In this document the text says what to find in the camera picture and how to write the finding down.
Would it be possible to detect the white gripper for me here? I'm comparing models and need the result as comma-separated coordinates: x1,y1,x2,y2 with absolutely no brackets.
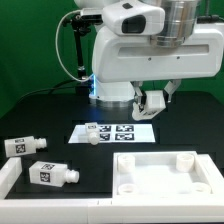
92,24,224,109

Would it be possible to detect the white square table top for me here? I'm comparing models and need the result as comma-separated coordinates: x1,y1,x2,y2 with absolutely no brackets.
112,151,224,199

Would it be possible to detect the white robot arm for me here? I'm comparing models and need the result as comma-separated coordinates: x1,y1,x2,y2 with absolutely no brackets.
74,0,224,109

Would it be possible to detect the white sheet with markers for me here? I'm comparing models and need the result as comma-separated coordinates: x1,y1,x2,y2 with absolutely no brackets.
69,124,155,143

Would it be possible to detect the white U-shaped fence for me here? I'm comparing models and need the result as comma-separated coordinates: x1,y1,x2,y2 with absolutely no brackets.
0,157,224,224

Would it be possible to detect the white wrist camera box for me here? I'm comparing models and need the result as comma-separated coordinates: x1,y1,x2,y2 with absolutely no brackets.
102,0,165,36

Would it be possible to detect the black camera stand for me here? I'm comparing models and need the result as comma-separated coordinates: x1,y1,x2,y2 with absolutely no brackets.
63,14,91,96

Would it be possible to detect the silver camera on stand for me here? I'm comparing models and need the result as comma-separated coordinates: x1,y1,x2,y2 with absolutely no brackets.
80,8,102,19

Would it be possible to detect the black cable on table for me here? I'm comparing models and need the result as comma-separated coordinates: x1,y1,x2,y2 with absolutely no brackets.
14,79,81,105

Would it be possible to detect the white camera cable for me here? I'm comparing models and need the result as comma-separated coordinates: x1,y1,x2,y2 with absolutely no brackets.
54,9,91,83

